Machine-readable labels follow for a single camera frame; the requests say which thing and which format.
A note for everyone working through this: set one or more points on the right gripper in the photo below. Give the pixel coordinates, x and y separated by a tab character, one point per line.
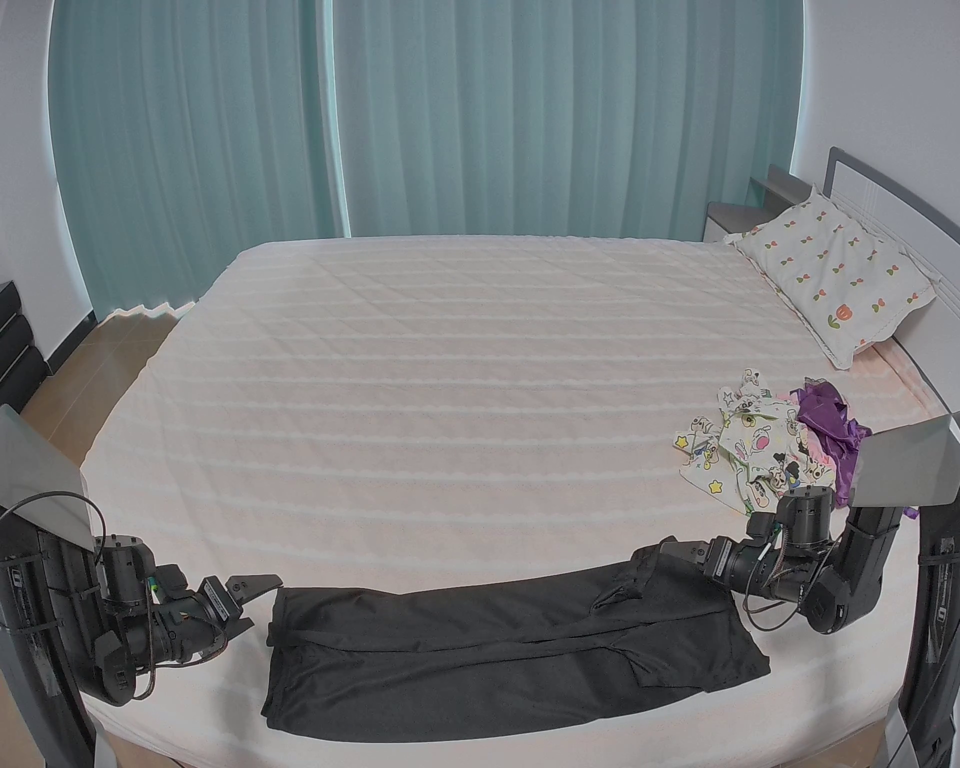
750	571

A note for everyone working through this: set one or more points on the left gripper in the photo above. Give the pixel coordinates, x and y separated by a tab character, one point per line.
191	630

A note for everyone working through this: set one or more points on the black T-shirt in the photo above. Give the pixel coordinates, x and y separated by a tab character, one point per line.
487	652

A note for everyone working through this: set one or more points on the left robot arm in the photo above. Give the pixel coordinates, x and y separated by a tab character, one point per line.
45	480

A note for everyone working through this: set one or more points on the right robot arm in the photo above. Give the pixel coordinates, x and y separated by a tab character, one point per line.
907	465

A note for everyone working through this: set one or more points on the bed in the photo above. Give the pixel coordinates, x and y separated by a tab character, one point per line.
450	375

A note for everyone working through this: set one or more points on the white printed pyjama top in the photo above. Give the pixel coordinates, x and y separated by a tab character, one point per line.
750	450

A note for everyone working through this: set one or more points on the purple satin garment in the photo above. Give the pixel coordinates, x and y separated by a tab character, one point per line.
832	420

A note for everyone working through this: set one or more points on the white printed pillow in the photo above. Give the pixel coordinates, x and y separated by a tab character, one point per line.
832	270

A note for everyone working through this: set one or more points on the grey bedside table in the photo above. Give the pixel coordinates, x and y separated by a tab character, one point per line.
735	217

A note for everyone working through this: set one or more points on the black chest of drawers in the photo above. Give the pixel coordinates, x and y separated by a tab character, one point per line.
19	352

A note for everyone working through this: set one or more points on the blue-green curtain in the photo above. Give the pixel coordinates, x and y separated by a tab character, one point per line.
562	112
195	135

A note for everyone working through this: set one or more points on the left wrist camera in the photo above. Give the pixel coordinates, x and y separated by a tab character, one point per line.
171	582

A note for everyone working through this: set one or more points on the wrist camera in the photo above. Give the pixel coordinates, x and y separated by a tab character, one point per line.
760	526
171	582

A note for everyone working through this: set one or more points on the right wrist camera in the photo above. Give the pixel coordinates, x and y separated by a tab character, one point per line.
760	526

